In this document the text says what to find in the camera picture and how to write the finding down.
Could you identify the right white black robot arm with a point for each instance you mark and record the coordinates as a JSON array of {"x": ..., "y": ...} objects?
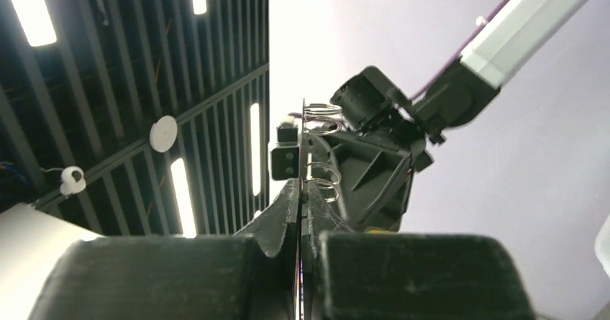
[{"x": 473, "y": 77}]

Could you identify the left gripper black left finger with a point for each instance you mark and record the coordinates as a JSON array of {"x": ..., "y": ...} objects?
[{"x": 246, "y": 275}]

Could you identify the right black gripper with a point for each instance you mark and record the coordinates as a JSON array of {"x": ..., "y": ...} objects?
[{"x": 378, "y": 170}]

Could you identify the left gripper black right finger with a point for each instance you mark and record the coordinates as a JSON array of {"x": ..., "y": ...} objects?
[{"x": 384, "y": 275}]

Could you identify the ceiling light strips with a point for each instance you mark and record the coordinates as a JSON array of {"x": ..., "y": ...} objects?
[{"x": 83, "y": 81}]

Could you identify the white round ceiling fixture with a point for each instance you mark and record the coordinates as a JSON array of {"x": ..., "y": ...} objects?
[{"x": 163, "y": 134}]

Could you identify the white ceiling security camera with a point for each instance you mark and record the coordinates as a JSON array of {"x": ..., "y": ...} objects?
[{"x": 72, "y": 179}]

